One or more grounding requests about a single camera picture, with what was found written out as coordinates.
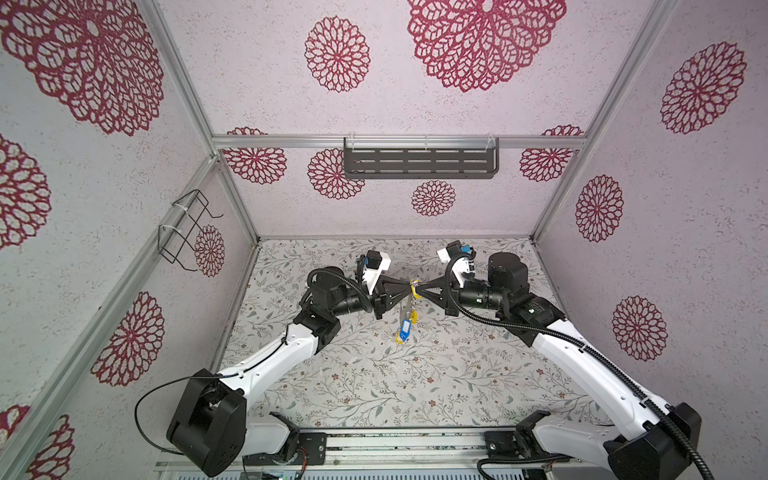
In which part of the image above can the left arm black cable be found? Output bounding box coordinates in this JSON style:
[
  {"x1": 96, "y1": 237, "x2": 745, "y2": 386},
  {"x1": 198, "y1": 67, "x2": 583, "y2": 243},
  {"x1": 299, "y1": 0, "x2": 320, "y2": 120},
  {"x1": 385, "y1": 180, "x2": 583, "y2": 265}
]
[{"x1": 133, "y1": 335, "x2": 289, "y2": 455}]

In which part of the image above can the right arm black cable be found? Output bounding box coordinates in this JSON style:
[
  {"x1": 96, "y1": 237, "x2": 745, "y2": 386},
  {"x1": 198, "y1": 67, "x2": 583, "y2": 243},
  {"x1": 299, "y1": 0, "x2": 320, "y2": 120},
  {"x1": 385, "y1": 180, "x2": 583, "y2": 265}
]
[{"x1": 442, "y1": 254, "x2": 715, "y2": 480}]

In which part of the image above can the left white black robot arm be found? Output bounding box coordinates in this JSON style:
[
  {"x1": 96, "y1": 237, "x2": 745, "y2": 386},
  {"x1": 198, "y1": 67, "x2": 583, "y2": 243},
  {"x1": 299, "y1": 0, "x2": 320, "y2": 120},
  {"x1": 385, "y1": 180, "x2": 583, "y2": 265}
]
[{"x1": 166, "y1": 267, "x2": 412, "y2": 477}]

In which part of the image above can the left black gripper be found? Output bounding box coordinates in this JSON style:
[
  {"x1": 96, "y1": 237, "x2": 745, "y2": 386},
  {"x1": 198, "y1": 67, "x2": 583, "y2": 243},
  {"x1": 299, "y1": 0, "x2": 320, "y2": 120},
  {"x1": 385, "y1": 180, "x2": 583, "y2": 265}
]
[{"x1": 332, "y1": 276, "x2": 414, "y2": 321}]

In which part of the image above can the dark metal wall shelf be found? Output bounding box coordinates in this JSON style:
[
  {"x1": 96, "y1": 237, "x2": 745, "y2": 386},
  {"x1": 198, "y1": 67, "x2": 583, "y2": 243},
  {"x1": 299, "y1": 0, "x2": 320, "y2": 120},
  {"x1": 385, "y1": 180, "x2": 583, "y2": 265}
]
[{"x1": 342, "y1": 138, "x2": 500, "y2": 180}]

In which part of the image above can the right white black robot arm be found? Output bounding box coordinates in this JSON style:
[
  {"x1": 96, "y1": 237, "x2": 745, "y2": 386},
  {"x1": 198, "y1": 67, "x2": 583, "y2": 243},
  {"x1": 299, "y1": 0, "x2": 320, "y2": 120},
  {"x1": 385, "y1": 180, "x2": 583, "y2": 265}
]
[{"x1": 412, "y1": 245, "x2": 714, "y2": 479}]

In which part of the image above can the blue key tag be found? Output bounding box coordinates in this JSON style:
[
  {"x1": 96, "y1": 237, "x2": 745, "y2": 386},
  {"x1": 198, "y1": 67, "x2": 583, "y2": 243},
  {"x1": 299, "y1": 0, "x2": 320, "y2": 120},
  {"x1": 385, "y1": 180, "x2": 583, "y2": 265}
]
[{"x1": 398, "y1": 319, "x2": 412, "y2": 342}]

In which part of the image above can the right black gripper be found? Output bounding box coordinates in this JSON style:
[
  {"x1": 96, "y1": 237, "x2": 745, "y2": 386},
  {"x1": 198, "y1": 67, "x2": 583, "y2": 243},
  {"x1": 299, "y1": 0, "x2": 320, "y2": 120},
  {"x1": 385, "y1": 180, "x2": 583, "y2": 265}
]
[{"x1": 417, "y1": 274, "x2": 508, "y2": 319}]

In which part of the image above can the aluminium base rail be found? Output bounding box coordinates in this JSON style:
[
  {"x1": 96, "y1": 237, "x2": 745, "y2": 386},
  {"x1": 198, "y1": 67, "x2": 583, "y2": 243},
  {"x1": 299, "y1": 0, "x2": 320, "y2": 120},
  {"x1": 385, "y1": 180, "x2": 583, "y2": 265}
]
[{"x1": 152, "y1": 425, "x2": 607, "y2": 475}]

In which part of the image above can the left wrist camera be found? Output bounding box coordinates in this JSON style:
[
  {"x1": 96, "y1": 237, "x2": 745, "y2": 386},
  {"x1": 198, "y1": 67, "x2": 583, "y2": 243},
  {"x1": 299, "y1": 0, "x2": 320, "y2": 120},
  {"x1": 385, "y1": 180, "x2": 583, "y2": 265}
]
[{"x1": 356, "y1": 250, "x2": 391, "y2": 295}]

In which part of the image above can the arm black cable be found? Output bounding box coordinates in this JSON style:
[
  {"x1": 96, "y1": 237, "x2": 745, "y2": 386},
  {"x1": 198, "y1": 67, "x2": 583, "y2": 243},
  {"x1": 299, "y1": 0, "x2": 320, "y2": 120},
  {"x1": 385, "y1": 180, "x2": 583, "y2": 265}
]
[
  {"x1": 442, "y1": 254, "x2": 715, "y2": 480},
  {"x1": 133, "y1": 335, "x2": 289, "y2": 455}
]

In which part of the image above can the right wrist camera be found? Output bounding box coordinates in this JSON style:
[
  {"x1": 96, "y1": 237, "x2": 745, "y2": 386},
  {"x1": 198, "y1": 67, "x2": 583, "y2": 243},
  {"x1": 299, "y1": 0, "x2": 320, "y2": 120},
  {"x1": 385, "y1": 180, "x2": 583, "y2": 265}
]
[{"x1": 437, "y1": 240, "x2": 476, "y2": 288}]

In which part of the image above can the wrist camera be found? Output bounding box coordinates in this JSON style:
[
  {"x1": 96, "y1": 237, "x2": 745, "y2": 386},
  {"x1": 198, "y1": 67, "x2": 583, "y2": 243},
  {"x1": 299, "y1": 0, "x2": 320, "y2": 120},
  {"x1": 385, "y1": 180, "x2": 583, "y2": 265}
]
[
  {"x1": 356, "y1": 250, "x2": 391, "y2": 295},
  {"x1": 437, "y1": 240, "x2": 476, "y2": 288}
]

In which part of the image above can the black wire wall rack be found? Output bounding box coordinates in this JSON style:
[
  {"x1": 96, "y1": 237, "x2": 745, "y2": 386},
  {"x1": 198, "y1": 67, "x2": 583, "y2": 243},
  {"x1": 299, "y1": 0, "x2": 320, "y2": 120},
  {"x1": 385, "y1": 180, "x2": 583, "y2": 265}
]
[{"x1": 156, "y1": 189, "x2": 223, "y2": 272}]

